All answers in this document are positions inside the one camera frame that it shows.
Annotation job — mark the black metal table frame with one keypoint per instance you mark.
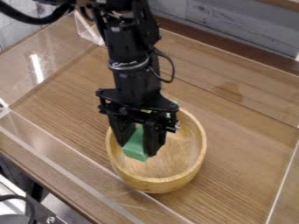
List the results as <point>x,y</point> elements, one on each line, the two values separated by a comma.
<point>27,203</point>

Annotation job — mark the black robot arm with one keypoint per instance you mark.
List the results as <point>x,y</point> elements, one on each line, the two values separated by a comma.
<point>130,31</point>

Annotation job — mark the brown wooden bowl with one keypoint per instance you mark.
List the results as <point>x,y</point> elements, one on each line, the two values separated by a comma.
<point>173,168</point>

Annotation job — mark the clear acrylic corner bracket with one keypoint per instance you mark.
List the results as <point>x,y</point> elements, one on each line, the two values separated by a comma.
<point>87,31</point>

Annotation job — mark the green rectangular block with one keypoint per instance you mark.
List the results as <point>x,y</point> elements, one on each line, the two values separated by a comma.
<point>135,147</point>

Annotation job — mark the clear acrylic tray wall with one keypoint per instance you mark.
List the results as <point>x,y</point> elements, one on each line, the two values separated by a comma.
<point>86,185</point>

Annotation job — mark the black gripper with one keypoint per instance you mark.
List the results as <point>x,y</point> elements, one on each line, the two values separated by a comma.
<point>137,102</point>

